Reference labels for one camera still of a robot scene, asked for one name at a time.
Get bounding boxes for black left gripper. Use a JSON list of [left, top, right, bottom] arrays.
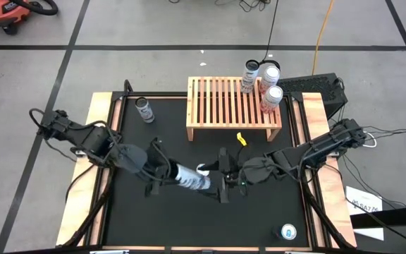
[[142, 137, 183, 197]]

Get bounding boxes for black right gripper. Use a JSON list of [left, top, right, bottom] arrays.
[[196, 147, 250, 204]]

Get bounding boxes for blue silver Red Bull can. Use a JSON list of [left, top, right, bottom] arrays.
[[173, 163, 212, 191], [272, 223, 298, 241]]

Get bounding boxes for tall white can black lid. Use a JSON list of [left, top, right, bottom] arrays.
[[240, 59, 261, 95], [134, 97, 156, 124]]

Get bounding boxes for pink lemonade can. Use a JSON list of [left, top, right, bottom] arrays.
[[259, 85, 284, 114], [258, 65, 281, 95]]

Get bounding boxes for wooden slatted shelf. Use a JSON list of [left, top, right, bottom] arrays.
[[185, 76, 283, 143]]

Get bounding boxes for wooden table side board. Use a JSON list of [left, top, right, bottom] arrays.
[[55, 92, 114, 247], [301, 92, 358, 248]]

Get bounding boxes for black perforated case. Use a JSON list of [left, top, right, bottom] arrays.
[[276, 73, 349, 119]]

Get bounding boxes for white paper sign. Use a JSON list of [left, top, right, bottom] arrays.
[[345, 186, 384, 241]]

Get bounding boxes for orange shop vacuum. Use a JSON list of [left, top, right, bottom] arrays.
[[0, 0, 59, 35]]

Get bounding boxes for black frame strut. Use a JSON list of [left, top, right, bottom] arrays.
[[300, 169, 357, 250], [61, 165, 116, 248]]

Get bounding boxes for black hanging cable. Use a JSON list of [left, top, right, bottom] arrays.
[[259, 0, 281, 71]]

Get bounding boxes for yellow hanging cable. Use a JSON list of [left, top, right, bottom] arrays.
[[311, 0, 336, 77]]

